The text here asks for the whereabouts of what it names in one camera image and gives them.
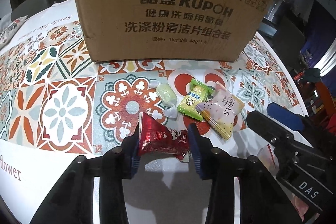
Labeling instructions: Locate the dark red snack packet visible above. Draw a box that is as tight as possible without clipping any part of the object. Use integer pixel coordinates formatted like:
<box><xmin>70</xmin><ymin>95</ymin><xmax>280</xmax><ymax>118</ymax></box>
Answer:
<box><xmin>138</xmin><ymin>113</ymin><xmax>190</xmax><ymax>160</ymax></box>

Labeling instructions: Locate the right hand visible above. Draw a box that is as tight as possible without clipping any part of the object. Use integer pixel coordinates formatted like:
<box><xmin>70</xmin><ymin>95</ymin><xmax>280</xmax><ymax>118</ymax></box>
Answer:
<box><xmin>291</xmin><ymin>194</ymin><xmax>309</xmax><ymax>221</ymax></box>

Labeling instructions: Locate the red stool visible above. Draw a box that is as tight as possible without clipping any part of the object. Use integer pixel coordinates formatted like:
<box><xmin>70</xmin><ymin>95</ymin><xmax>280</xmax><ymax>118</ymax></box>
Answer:
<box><xmin>293</xmin><ymin>68</ymin><xmax>335</xmax><ymax>135</ymax></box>

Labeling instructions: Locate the pastel white snack packet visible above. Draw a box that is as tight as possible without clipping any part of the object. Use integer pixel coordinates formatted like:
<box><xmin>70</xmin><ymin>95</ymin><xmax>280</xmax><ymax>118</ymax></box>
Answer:
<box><xmin>195</xmin><ymin>81</ymin><xmax>245</xmax><ymax>141</ymax></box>

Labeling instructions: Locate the green candy packet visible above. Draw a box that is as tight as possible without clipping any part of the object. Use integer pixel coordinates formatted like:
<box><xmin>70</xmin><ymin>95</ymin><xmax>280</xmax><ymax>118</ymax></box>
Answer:
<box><xmin>177</xmin><ymin>78</ymin><xmax>214</xmax><ymax>121</ymax></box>

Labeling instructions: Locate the patterned tablecloth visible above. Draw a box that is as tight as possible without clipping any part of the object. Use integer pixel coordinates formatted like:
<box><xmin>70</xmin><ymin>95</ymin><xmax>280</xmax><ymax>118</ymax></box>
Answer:
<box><xmin>1</xmin><ymin>0</ymin><xmax>307</xmax><ymax>223</ymax></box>

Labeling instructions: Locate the pale green wrapped candy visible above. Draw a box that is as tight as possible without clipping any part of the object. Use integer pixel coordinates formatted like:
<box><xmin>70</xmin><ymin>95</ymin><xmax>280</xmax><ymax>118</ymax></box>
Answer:
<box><xmin>148</xmin><ymin>80</ymin><xmax>178</xmax><ymax>119</ymax></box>

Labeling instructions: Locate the printed tissue pack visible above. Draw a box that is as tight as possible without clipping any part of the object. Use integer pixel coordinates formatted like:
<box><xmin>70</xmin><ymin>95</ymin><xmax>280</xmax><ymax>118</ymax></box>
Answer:
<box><xmin>1</xmin><ymin>16</ymin><xmax>27</xmax><ymax>45</ymax></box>

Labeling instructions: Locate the brown cardboard box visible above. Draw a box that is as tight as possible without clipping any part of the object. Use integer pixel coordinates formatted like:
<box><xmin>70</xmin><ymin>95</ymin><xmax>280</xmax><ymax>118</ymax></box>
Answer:
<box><xmin>75</xmin><ymin>0</ymin><xmax>273</xmax><ymax>62</ymax></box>

